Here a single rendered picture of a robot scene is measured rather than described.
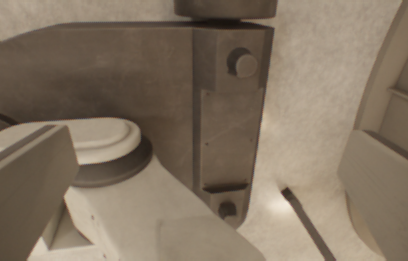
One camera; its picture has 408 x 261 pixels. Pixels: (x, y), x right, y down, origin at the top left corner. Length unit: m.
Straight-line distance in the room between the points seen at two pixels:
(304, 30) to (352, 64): 0.20
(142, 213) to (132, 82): 0.25
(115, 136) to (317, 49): 0.59
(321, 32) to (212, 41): 0.40
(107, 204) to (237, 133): 0.30
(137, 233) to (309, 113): 0.67
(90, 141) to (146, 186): 0.10
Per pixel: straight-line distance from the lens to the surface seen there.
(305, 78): 0.77
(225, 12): 0.43
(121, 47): 0.45
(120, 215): 0.30
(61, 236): 0.49
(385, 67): 0.90
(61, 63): 0.48
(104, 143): 0.35
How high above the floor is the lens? 0.61
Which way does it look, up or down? 59 degrees down
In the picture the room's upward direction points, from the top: 158 degrees clockwise
